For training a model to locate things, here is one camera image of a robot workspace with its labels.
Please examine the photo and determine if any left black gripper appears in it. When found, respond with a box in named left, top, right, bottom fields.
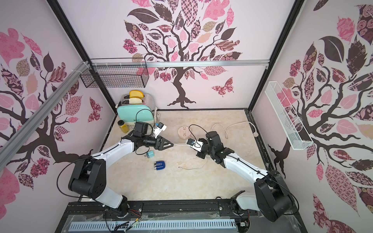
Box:
left=141, top=135, right=173, bottom=151

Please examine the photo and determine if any white USB charging cable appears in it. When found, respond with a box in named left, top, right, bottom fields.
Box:
left=171, top=142, right=209, bottom=171

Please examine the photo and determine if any teal USB charger adapter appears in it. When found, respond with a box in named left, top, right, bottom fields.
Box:
left=145, top=150, right=154, bottom=158

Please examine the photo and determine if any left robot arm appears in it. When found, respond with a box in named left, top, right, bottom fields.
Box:
left=68, top=121, right=173, bottom=217

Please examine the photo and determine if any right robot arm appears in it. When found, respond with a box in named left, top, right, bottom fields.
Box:
left=187, top=131, right=299, bottom=222

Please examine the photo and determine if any blue electric shaver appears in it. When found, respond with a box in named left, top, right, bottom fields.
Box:
left=153, top=161, right=166, bottom=170

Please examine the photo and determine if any pink round power strip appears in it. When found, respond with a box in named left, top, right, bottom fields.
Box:
left=177, top=126, right=191, bottom=139

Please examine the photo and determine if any yellow bottle black cap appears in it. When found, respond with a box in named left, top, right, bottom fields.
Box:
left=117, top=120, right=129, bottom=134

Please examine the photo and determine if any mint green toaster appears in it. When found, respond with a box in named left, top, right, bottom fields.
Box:
left=117, top=93, right=156, bottom=125

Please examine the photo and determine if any pale toast slice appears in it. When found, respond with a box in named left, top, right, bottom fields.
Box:
left=129, top=97, right=143, bottom=104

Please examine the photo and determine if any yellow toast slice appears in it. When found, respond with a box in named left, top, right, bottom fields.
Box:
left=129, top=90, right=145, bottom=99

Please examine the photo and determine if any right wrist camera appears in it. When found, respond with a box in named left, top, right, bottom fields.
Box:
left=186, top=138, right=204, bottom=152

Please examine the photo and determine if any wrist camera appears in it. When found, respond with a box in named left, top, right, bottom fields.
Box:
left=186, top=138, right=204, bottom=152
left=153, top=122, right=167, bottom=138

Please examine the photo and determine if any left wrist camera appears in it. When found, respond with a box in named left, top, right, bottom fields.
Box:
left=153, top=122, right=167, bottom=138

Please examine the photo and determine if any power strip white cord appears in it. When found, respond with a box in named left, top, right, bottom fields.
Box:
left=190, top=120, right=259, bottom=142

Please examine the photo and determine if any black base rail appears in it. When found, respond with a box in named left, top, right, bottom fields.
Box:
left=56, top=199, right=307, bottom=233

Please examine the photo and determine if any white slotted cable duct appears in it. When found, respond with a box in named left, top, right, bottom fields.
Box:
left=65, top=219, right=237, bottom=233

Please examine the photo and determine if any black wire basket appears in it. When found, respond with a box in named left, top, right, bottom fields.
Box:
left=80, top=56, right=150, bottom=88

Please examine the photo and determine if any back aluminium frame bar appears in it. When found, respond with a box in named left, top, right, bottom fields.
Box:
left=92, top=60, right=270, bottom=68

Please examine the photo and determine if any aluminium frame bar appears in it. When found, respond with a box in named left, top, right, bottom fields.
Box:
left=1, top=61, right=88, bottom=169
left=92, top=60, right=270, bottom=68

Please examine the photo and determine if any white wire shelf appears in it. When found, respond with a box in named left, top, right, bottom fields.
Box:
left=265, top=81, right=314, bottom=150

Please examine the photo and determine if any left aluminium frame bar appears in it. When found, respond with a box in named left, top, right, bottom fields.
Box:
left=1, top=61, right=88, bottom=169

